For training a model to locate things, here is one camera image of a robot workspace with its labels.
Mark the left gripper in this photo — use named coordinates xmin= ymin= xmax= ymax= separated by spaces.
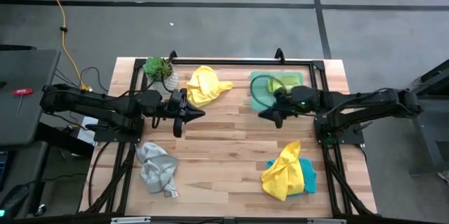
xmin=173 ymin=89 xmax=206 ymax=138

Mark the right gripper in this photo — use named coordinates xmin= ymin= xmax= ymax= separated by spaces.
xmin=258 ymin=88 xmax=283 ymax=129

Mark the translucent teal plastic bin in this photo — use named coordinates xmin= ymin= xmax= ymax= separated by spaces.
xmin=249 ymin=70 xmax=304 ymax=112

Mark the yellow microfiber towel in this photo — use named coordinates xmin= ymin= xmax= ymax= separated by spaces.
xmin=185 ymin=65 xmax=235 ymax=109
xmin=260 ymin=140 xmax=306 ymax=202

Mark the lime green microfiber towel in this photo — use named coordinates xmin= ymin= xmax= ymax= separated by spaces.
xmin=266 ymin=74 xmax=300 ymax=93

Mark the grey waffle-weave towel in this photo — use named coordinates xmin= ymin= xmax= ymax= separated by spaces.
xmin=135 ymin=141 xmax=180 ymax=198

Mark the teal microfiber towel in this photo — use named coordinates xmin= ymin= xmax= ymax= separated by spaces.
xmin=265 ymin=157 xmax=318 ymax=197

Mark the succulent in patterned white pot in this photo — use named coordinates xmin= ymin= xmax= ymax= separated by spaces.
xmin=142 ymin=56 xmax=180 ymax=95

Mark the white paper sheet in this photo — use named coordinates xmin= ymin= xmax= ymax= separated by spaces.
xmin=74 ymin=125 xmax=100 ymax=147

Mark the grey metal bench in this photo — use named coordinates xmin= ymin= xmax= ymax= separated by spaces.
xmin=406 ymin=58 xmax=449 ymax=176

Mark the grey side table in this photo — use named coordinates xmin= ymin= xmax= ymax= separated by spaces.
xmin=0 ymin=48 xmax=62 ymax=148

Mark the black device with light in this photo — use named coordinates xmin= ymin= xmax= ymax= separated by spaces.
xmin=0 ymin=183 xmax=32 ymax=220

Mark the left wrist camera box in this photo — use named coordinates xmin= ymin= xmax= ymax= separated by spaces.
xmin=166 ymin=91 xmax=183 ymax=113

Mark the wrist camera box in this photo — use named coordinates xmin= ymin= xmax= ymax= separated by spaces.
xmin=281 ymin=90 xmax=295 ymax=112
xmin=166 ymin=91 xmax=183 ymax=113

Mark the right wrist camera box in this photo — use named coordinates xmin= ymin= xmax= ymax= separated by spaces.
xmin=281 ymin=90 xmax=295 ymax=112

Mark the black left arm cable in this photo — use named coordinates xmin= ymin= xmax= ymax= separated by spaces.
xmin=150 ymin=114 xmax=163 ymax=130

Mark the black camera on frame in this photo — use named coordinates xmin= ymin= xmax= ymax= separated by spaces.
xmin=79 ymin=47 xmax=379 ymax=218

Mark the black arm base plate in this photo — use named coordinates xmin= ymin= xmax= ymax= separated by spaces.
xmin=313 ymin=115 xmax=366 ymax=147
xmin=92 ymin=114 xmax=145 ymax=144

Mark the thin black floor cable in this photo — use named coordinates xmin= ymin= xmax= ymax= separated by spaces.
xmin=52 ymin=65 xmax=110 ymax=93

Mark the silver metal bracket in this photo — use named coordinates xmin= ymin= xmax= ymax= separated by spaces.
xmin=110 ymin=216 xmax=152 ymax=224
xmin=307 ymin=217 xmax=348 ymax=224

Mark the black cable along frame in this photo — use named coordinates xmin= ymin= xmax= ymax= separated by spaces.
xmin=86 ymin=140 xmax=114 ymax=209

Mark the yellow cable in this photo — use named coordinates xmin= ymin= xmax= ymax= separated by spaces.
xmin=33 ymin=0 xmax=94 ymax=93

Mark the red-handled hex key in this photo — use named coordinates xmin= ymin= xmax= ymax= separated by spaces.
xmin=12 ymin=87 xmax=35 ymax=118

